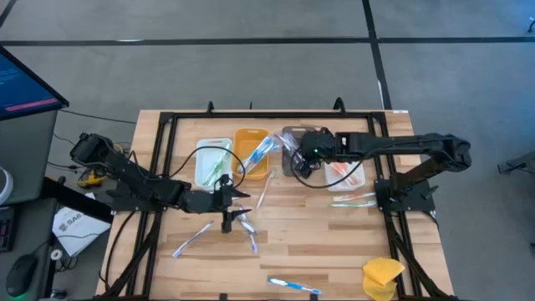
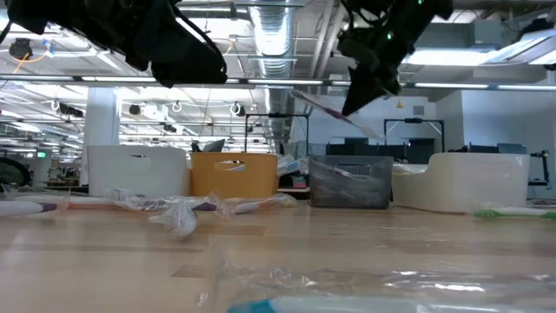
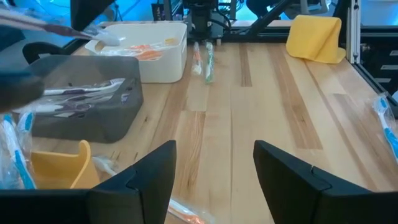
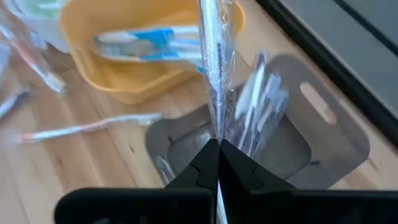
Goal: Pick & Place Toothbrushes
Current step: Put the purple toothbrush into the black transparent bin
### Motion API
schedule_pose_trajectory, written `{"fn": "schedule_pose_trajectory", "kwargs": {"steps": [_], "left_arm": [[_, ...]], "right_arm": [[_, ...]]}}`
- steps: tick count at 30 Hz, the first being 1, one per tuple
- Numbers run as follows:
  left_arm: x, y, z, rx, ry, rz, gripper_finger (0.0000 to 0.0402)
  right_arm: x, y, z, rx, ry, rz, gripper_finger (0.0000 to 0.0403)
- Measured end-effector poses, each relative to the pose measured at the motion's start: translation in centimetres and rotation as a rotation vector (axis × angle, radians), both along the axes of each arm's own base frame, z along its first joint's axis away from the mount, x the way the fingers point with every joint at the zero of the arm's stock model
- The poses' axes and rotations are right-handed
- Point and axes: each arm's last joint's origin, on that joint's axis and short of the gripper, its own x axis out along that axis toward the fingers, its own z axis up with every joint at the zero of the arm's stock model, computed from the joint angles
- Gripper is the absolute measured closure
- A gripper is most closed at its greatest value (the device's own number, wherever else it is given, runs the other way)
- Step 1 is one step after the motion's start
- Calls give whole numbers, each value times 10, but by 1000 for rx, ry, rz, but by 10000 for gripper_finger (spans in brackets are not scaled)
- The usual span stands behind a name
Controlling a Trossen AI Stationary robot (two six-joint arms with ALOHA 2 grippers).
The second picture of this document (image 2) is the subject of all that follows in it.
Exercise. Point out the white plastic bin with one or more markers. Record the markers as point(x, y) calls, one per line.
point(113, 174)
point(456, 187)

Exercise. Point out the green toothbrush in wrapper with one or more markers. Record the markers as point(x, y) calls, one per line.
point(491, 213)

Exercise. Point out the grey background monitor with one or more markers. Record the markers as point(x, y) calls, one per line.
point(215, 146)

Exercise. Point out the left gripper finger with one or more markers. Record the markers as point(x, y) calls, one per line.
point(178, 76)
point(195, 56)

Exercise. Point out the dark translucent plastic bin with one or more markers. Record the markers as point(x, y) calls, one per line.
point(326, 191)

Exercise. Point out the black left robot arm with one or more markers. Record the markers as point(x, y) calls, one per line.
point(43, 13)

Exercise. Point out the silver ventilation duct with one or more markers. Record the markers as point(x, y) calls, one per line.
point(273, 43)

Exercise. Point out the blue toothbrush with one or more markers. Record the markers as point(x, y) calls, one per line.
point(347, 305)
point(291, 165)

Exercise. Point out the black background rig frame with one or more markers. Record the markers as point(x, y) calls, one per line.
point(412, 120)

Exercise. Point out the orange plastic bin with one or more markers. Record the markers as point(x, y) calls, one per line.
point(260, 180)

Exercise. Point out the overhead light bar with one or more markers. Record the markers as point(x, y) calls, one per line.
point(282, 81)

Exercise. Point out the green exit sign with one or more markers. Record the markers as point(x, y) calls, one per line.
point(41, 154)

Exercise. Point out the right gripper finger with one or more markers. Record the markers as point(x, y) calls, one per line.
point(360, 95)
point(384, 87)

